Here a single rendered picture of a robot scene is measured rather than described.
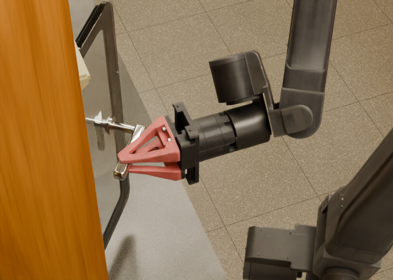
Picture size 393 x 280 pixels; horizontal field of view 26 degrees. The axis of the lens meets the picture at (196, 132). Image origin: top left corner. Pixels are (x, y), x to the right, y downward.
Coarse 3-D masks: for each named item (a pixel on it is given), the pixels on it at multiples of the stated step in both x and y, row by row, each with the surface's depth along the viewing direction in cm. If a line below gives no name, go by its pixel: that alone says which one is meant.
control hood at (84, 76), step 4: (76, 44) 81; (76, 48) 81; (76, 52) 80; (80, 56) 80; (80, 60) 79; (80, 64) 79; (84, 64) 79; (80, 68) 78; (84, 68) 79; (80, 72) 78; (84, 72) 78; (88, 72) 78; (80, 76) 78; (84, 76) 78; (88, 76) 78; (80, 80) 78; (84, 80) 78; (88, 80) 79; (84, 84) 78
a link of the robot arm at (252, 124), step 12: (252, 96) 113; (240, 108) 114; (252, 108) 114; (264, 108) 114; (240, 120) 112; (252, 120) 113; (264, 120) 113; (240, 132) 112; (252, 132) 113; (264, 132) 113; (240, 144) 113; (252, 144) 114
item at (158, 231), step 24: (72, 0) 173; (72, 24) 168; (120, 72) 159; (144, 120) 151; (144, 144) 147; (144, 192) 140; (168, 192) 140; (120, 216) 137; (144, 216) 137; (168, 216) 137; (192, 216) 137; (120, 240) 134; (144, 240) 134; (168, 240) 134; (192, 240) 134; (120, 264) 131; (144, 264) 131; (168, 264) 131; (192, 264) 131; (216, 264) 131
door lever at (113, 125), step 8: (112, 120) 115; (112, 128) 115; (120, 128) 115; (128, 128) 114; (136, 128) 114; (144, 128) 114; (136, 136) 113; (128, 144) 112; (136, 152) 112; (120, 168) 109; (128, 168) 110; (120, 176) 109
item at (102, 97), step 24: (96, 24) 101; (96, 48) 103; (96, 72) 105; (96, 96) 107; (120, 96) 117; (96, 120) 109; (120, 120) 120; (96, 144) 112; (120, 144) 122; (96, 168) 114; (96, 192) 116; (120, 192) 128
